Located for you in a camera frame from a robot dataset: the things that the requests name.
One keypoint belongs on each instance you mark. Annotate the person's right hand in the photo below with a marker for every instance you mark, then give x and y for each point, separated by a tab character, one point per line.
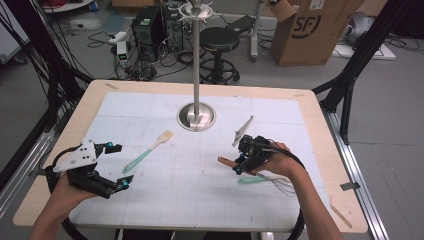
283	165

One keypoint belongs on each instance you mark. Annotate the white floor board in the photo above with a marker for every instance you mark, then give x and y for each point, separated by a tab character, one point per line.
383	53

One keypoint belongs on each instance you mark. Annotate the slim black computer tower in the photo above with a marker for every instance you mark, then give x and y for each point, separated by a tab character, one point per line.
168	33

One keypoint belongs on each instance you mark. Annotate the beige tape piece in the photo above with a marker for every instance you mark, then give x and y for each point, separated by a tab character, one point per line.
111	86

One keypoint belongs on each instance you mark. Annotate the white device green display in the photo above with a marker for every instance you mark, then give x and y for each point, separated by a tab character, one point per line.
122	50

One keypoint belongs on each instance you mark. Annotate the white power strip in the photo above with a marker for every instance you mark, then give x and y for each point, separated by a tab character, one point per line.
118	37

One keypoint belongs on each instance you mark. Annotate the aluminium rail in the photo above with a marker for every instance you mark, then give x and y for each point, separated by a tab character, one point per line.
370	213
23	170

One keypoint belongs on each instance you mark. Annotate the large black computer tower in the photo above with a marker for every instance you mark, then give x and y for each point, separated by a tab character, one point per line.
148	36

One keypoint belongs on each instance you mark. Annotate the white grid mat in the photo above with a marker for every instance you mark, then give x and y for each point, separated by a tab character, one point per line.
200	200

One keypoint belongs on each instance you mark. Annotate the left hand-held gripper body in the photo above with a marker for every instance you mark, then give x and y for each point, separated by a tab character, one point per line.
76	156

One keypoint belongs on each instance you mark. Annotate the black tape strip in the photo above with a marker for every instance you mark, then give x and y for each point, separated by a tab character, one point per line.
350	186

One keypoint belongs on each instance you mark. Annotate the black metal frame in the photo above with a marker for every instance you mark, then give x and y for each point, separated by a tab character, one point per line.
53	100
366	43

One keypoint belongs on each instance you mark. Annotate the white stand pole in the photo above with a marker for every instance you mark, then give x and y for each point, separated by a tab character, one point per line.
257	30

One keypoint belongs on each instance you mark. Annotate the cardboard box black logo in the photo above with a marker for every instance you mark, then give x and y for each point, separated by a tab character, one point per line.
310	50

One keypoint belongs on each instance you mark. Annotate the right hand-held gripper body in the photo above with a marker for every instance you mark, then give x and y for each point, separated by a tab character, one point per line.
256	150

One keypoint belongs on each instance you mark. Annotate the grey round appliance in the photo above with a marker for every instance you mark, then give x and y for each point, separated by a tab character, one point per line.
361	26

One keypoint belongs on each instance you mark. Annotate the black flat case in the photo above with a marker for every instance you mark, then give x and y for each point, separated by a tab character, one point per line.
241	24

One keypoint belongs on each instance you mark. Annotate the round white table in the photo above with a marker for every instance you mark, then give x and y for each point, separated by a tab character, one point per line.
66	7

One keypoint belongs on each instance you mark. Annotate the metal utensil stand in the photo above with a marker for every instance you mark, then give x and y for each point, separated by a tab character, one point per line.
196	66

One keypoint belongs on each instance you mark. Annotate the black round stool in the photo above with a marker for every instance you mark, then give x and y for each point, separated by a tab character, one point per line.
220	38

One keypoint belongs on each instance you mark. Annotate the person's left hand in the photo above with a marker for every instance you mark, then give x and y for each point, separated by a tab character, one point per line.
66	195

